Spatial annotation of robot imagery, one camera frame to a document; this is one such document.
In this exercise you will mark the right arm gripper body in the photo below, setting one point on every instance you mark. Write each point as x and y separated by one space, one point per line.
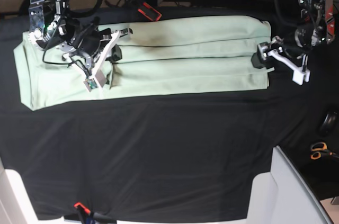
68 35

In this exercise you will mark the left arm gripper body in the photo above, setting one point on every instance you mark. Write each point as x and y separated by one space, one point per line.
299 42

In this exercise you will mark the light green T-shirt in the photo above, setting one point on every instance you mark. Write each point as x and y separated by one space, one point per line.
178 56

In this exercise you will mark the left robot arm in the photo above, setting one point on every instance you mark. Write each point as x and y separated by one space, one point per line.
316 27

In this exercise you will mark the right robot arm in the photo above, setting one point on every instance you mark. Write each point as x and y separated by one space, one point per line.
43 12

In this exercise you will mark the red and black clamp tool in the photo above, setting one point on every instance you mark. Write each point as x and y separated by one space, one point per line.
146 10

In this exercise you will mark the black table cloth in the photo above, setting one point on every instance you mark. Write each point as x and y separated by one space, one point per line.
164 158

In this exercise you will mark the red and black clamp bottom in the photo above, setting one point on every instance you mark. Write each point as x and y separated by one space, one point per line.
86 216

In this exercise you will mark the orange handled scissors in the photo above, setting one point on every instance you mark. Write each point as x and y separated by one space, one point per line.
320 150

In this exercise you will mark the white table frame right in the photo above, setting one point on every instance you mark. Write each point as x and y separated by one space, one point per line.
282 196

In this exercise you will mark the white table frame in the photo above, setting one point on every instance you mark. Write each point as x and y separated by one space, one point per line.
282 196
16 206

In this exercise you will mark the white table frame left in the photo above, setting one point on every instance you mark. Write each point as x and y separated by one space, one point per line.
16 206

